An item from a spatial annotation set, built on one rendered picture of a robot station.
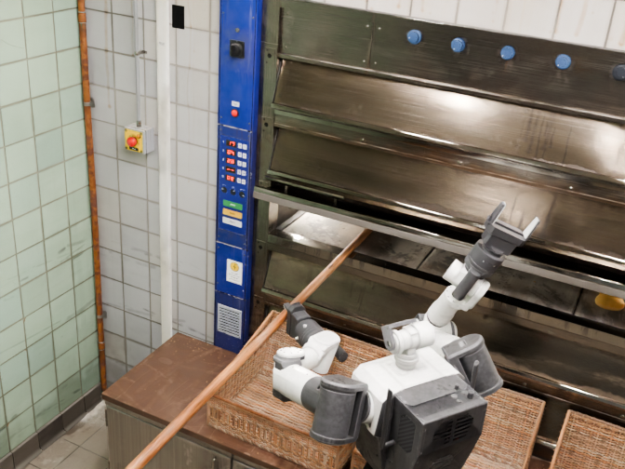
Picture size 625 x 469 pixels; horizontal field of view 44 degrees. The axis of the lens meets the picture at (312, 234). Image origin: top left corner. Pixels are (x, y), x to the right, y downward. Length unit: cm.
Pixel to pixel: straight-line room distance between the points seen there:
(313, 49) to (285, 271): 91
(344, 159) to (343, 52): 39
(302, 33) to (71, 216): 136
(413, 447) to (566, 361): 110
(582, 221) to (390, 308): 81
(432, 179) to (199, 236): 108
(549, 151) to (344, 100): 72
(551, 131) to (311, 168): 88
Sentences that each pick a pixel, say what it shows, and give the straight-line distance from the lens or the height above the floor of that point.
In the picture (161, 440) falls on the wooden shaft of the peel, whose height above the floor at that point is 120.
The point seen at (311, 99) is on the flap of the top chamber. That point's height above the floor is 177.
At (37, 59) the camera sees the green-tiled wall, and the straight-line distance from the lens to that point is 320.
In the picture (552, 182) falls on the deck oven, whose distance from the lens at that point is 261.
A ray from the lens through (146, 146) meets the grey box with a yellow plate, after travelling 321.
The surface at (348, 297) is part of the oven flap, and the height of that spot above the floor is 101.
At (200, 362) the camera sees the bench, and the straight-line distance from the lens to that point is 336.
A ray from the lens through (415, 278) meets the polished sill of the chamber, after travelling 288.
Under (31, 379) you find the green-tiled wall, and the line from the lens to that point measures 366.
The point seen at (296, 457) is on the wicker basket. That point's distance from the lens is 288.
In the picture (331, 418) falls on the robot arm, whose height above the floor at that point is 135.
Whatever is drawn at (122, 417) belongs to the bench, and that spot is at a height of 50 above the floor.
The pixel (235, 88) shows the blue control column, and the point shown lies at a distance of 292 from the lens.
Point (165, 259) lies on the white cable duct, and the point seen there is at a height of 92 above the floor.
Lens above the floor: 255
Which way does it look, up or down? 26 degrees down
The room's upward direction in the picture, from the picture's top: 5 degrees clockwise
